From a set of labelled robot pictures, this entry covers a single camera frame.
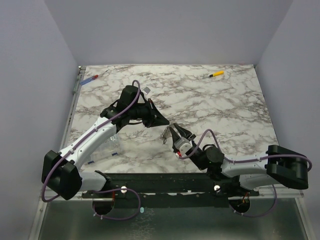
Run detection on aluminium side rail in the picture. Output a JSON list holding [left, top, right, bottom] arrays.
[[59, 65, 87, 150]]

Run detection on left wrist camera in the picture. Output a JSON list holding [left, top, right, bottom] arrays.
[[142, 87, 151, 95]]

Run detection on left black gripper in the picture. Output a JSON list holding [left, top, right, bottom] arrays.
[[129, 98, 170, 128]]

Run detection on metal carabiner with key rings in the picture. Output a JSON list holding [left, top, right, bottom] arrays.
[[161, 122, 177, 145]]

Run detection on blue red screwdriver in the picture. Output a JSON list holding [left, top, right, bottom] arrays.
[[79, 70, 108, 86]]

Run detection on purple cable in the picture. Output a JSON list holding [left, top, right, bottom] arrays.
[[41, 79, 142, 221], [177, 128, 313, 218]]

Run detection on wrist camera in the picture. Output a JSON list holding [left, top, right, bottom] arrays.
[[142, 87, 151, 95], [173, 137, 193, 159]]

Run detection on yellow screwdriver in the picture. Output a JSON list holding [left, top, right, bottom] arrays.
[[209, 70, 224, 78]]

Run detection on black mounting rail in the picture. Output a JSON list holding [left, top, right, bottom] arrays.
[[82, 172, 259, 208]]

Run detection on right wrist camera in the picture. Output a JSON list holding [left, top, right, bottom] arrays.
[[173, 137, 193, 159]]

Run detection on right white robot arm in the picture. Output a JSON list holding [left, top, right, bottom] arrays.
[[169, 123, 312, 196]]

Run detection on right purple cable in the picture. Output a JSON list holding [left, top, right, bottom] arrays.
[[177, 128, 313, 218]]

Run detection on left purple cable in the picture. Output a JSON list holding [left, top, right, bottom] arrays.
[[41, 79, 142, 221]]

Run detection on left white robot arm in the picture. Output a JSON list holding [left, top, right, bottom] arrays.
[[41, 80, 170, 200]]

